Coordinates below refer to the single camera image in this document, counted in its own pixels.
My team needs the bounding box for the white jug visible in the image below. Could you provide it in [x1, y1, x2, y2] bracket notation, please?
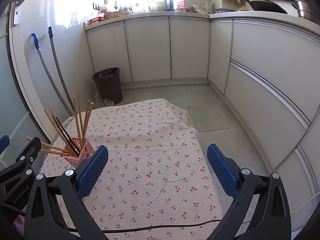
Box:
[149, 0, 165, 12]

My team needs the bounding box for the thin black cable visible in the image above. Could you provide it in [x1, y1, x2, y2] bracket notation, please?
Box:
[69, 219, 222, 233]

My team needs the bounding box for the black chopstick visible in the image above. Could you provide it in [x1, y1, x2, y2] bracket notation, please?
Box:
[52, 115, 78, 155]
[56, 116, 80, 154]

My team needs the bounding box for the clear plastic bag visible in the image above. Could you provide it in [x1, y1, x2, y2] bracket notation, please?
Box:
[95, 92, 114, 107]

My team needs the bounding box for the white base cabinet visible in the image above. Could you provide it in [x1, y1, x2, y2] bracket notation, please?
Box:
[85, 15, 210, 83]

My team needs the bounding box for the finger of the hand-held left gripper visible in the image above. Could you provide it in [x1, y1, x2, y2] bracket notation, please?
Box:
[0, 135, 10, 155]
[0, 137, 42, 188]

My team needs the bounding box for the silver door handle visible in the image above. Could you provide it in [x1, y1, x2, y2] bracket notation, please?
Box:
[10, 0, 23, 26]

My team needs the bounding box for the group of wooden chopsticks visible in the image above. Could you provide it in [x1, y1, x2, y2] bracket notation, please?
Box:
[26, 94, 94, 158]

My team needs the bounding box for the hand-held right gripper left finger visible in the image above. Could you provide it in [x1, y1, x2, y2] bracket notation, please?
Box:
[25, 145, 109, 240]

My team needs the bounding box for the black-tipped metal pole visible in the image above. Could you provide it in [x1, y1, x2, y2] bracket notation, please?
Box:
[48, 26, 75, 113]

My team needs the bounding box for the black wok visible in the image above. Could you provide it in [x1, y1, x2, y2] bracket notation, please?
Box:
[224, 0, 288, 14]

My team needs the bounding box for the black braided cable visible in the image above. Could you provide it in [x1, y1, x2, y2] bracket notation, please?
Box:
[0, 201, 25, 215]

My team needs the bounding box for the brown trash bin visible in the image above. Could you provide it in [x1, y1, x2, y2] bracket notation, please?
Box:
[92, 67, 124, 105]

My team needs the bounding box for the cherry print tablecloth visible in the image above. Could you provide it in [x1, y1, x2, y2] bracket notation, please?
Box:
[40, 98, 224, 240]

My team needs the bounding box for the blue-handled mop pole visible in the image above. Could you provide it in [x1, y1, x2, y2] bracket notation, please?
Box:
[31, 33, 74, 117]

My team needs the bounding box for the pink utensil holder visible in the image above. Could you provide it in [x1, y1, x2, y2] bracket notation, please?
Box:
[62, 137, 95, 168]

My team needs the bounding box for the frosted glass door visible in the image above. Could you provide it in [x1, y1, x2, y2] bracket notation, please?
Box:
[0, 0, 48, 170]

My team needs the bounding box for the wicker basket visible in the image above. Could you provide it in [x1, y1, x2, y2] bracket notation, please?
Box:
[104, 11, 129, 20]

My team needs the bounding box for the steel cooking pot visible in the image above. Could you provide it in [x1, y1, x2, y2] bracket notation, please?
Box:
[291, 0, 318, 22]

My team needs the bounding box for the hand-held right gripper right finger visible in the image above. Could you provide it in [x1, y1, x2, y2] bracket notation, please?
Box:
[206, 144, 292, 240]

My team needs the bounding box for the pink cloth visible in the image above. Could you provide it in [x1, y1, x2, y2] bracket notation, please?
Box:
[14, 216, 25, 233]

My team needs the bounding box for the white drawer cabinet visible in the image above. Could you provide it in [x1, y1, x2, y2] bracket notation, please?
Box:
[209, 12, 320, 233]

